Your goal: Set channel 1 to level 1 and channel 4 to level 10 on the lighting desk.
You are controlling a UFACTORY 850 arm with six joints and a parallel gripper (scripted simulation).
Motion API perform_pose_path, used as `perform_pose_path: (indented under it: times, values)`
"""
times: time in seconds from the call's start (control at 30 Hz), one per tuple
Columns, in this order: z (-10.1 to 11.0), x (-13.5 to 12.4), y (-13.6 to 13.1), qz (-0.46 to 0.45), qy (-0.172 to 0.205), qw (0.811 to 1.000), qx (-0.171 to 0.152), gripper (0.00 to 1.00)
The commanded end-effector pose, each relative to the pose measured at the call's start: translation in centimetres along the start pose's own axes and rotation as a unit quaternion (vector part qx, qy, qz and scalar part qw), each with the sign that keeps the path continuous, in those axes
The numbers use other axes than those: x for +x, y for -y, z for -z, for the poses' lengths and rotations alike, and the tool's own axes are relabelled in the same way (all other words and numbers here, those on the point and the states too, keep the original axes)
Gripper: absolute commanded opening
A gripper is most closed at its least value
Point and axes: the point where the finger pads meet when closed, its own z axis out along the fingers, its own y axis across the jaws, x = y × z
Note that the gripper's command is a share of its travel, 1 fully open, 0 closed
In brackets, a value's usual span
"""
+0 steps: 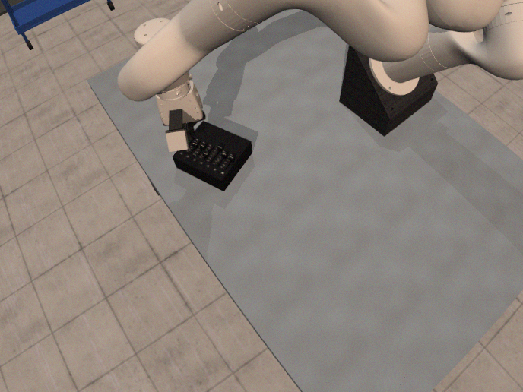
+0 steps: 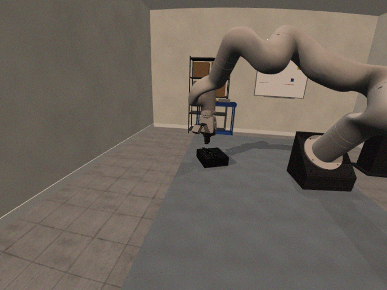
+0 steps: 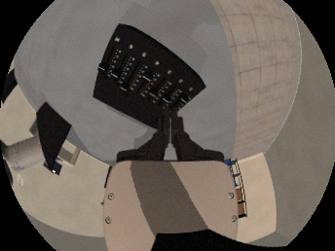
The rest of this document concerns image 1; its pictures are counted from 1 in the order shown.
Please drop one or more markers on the black lighting desk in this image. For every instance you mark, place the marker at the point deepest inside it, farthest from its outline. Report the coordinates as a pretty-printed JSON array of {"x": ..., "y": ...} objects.
[{"x": 216, "y": 168}]

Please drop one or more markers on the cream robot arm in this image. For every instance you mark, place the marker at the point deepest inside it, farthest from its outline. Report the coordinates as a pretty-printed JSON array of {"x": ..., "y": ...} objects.
[{"x": 397, "y": 34}]

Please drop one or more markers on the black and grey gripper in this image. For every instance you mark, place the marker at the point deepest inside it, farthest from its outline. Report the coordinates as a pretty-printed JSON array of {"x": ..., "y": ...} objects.
[{"x": 191, "y": 106}]

